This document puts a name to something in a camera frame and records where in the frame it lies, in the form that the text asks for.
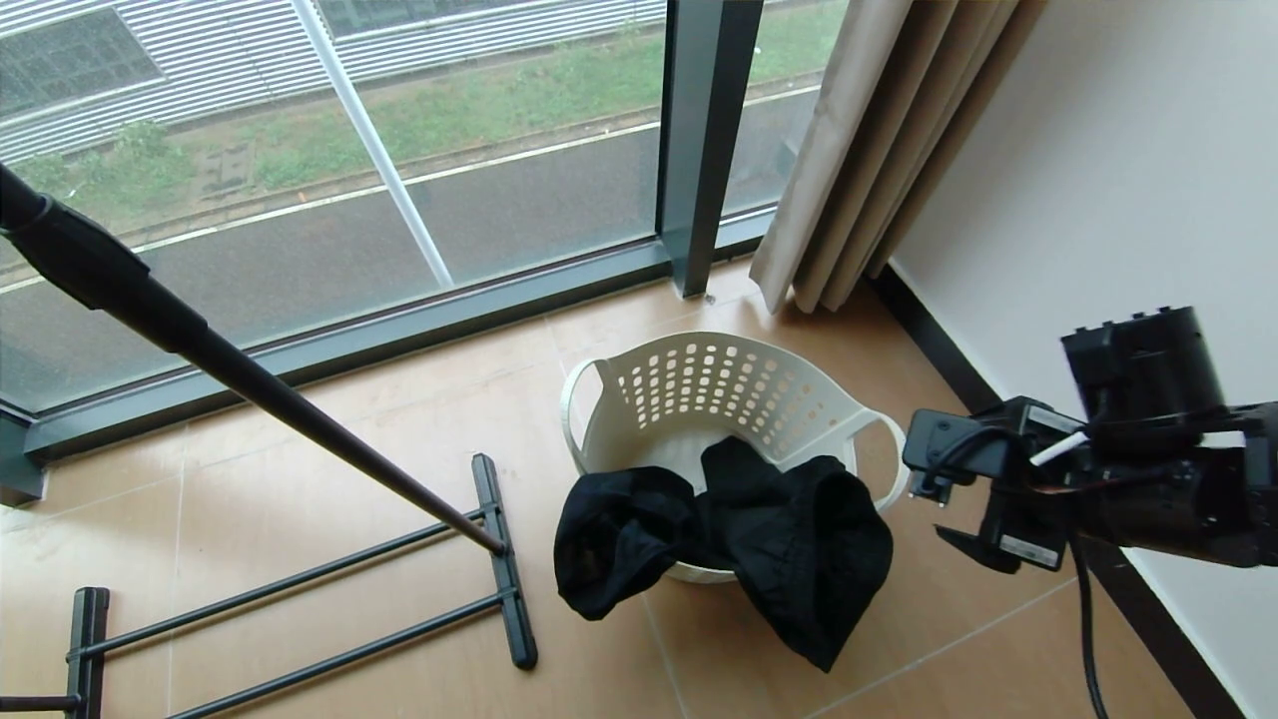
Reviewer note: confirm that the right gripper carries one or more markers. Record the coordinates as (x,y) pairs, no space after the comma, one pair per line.
(1178,509)

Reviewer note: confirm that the black shorts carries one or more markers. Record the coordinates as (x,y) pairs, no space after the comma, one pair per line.
(799,559)

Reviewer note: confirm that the white laundry basket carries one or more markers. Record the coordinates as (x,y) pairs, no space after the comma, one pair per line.
(699,389)

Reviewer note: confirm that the black clothes rack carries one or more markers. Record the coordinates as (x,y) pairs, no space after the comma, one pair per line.
(100,270)

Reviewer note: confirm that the black garment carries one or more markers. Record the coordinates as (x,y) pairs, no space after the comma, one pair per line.
(619,539)

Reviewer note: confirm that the beige curtain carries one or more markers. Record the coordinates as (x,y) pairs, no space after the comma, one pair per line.
(879,150)

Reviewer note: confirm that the window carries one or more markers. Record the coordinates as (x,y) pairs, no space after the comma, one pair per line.
(300,150)

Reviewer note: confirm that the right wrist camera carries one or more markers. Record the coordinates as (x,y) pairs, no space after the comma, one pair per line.
(924,434)

